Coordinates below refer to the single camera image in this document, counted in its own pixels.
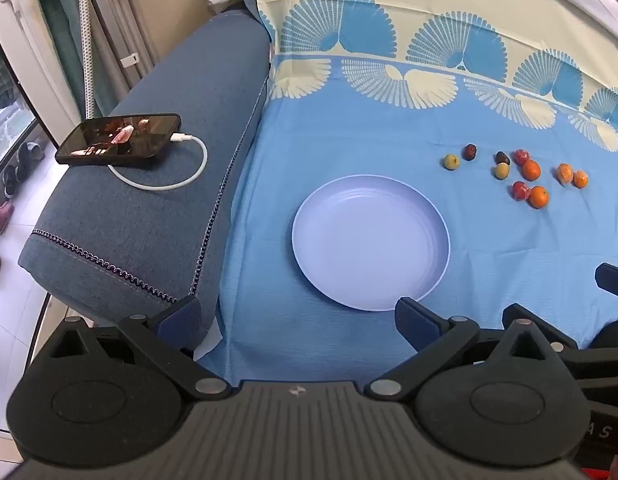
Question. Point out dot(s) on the black smartphone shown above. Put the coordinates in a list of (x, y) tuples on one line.
[(119, 140)]

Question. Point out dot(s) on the light blue plate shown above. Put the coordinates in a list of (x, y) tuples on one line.
[(369, 240)]

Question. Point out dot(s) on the grey curtain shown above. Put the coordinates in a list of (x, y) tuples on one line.
[(119, 10)]

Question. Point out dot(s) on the white spotted pole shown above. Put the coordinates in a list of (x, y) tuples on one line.
[(85, 35)]

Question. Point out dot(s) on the green curtain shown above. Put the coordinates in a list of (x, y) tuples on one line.
[(59, 10)]

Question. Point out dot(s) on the red cherry tomato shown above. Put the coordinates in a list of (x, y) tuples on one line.
[(520, 191), (520, 156)]

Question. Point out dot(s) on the green jujube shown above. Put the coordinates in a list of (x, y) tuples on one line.
[(450, 162), (501, 171)]

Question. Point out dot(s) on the dark slipper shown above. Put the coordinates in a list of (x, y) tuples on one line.
[(29, 157)]

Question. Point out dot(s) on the pink shoe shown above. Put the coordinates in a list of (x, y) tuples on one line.
[(1, 215)]

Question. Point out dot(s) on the small white clip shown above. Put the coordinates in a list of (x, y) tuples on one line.
[(130, 59)]

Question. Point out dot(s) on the blue fan-print sheet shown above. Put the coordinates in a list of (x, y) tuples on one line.
[(339, 125)]

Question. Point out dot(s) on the white door frame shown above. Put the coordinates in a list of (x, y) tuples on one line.
[(24, 35)]

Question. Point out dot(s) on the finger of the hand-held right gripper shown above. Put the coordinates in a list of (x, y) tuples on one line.
[(613, 282), (604, 362)]

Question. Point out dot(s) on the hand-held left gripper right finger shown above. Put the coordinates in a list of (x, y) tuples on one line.
[(414, 322)]

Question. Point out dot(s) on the small orange kumquat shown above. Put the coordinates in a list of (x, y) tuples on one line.
[(580, 179), (530, 170), (564, 173), (538, 197)]

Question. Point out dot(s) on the dark shoe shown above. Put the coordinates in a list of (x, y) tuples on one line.
[(10, 180)]

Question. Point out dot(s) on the dried red jujube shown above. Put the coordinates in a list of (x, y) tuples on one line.
[(469, 152), (502, 157)]

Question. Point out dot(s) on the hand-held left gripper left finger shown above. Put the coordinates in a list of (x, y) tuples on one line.
[(181, 317)]

